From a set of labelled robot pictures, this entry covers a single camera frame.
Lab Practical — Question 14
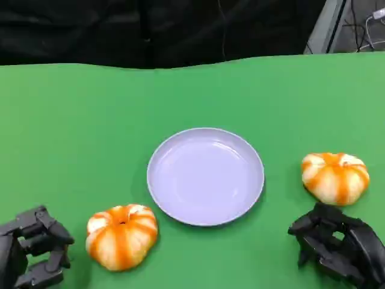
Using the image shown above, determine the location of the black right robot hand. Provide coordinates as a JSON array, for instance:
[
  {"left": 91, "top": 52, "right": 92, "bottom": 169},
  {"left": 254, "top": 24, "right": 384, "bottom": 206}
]
[{"left": 288, "top": 202, "right": 385, "bottom": 289}]

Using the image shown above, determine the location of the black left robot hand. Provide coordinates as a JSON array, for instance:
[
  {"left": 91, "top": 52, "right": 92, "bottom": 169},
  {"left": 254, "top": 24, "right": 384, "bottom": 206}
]
[{"left": 0, "top": 205, "right": 75, "bottom": 289}]

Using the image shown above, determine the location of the orange white toy bread roll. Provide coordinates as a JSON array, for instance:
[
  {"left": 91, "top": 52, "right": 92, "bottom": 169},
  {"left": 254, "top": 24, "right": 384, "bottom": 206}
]
[
  {"left": 85, "top": 204, "right": 159, "bottom": 272},
  {"left": 301, "top": 152, "right": 370, "bottom": 207}
]

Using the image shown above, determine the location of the green table cloth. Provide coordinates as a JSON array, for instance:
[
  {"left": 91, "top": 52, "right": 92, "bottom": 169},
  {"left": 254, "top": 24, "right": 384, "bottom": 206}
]
[{"left": 0, "top": 51, "right": 385, "bottom": 289}]

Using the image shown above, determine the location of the lilac plate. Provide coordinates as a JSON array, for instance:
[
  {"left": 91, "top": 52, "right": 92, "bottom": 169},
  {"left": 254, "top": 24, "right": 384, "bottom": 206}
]
[{"left": 146, "top": 127, "right": 265, "bottom": 227}]

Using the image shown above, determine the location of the black backdrop curtain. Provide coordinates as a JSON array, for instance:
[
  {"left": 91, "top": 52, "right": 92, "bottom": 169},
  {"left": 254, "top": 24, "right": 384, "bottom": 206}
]
[{"left": 0, "top": 0, "right": 327, "bottom": 69}]

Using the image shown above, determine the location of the white cable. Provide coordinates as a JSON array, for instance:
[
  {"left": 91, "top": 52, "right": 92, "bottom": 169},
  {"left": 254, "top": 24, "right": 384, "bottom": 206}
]
[{"left": 357, "top": 14, "right": 385, "bottom": 51}]

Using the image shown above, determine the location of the grey metal frame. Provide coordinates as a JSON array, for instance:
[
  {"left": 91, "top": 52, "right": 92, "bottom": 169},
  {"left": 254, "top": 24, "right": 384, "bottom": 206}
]
[{"left": 303, "top": 0, "right": 356, "bottom": 55}]

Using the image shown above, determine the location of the black floor cable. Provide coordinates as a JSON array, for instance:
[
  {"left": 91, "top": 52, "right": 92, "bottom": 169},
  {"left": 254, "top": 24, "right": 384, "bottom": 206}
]
[{"left": 342, "top": 0, "right": 374, "bottom": 51}]

